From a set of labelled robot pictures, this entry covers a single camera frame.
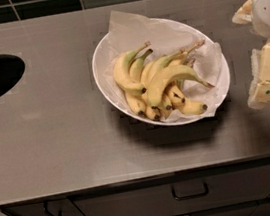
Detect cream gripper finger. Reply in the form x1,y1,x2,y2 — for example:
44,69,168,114
232,0,253,25
247,39,270,110

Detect curved yellow banana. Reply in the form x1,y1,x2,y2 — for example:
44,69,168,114
146,64,213,108

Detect long-stem yellow banana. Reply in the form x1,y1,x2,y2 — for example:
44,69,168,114
140,40,204,85

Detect right lower yellow banana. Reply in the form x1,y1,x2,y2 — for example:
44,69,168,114
174,99,208,115

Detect white oval bowl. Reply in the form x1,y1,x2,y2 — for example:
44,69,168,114
86,7,237,138

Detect middle short yellow banana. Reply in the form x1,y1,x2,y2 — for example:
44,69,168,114
166,85,185,106

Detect bottom small yellow banana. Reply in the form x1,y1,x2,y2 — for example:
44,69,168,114
145,107,161,121

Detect left yellow green-stem banana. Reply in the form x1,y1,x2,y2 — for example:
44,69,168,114
113,41,150,96

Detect lower left yellow banana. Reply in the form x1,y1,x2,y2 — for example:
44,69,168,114
125,93,146,115

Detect white paper liner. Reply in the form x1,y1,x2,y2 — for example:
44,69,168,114
94,0,233,133

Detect centre drawer with handle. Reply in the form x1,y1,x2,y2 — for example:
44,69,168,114
75,165,270,216

